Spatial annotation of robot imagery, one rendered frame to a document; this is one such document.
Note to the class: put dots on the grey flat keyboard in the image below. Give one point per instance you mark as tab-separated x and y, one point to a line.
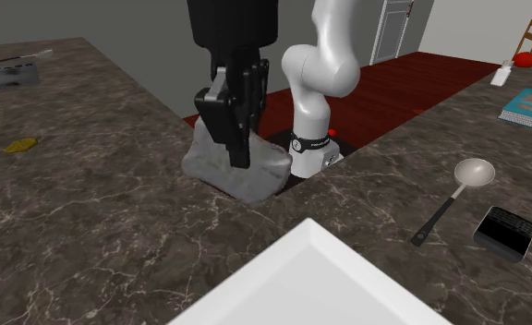
7	76

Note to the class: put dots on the teal book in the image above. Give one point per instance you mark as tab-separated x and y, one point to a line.
529	110

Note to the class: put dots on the white door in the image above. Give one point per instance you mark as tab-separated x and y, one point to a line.
390	31

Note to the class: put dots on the grey lumpy stone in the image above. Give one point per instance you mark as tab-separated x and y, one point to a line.
259	176

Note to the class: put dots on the yellow leaf-shaped piece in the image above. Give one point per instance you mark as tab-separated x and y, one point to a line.
20	145

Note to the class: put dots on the white square tray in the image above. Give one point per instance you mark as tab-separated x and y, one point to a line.
313	288

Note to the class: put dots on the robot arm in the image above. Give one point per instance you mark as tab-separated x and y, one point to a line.
324	58

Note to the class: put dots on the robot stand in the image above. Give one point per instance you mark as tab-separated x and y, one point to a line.
278	137

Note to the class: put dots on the small white bottle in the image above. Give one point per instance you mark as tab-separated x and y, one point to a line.
501	76

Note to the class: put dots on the red apple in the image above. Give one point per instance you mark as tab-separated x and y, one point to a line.
526	59

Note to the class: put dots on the black phone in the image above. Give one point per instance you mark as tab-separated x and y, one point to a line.
504	234

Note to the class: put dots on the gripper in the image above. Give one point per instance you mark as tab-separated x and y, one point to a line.
232	22

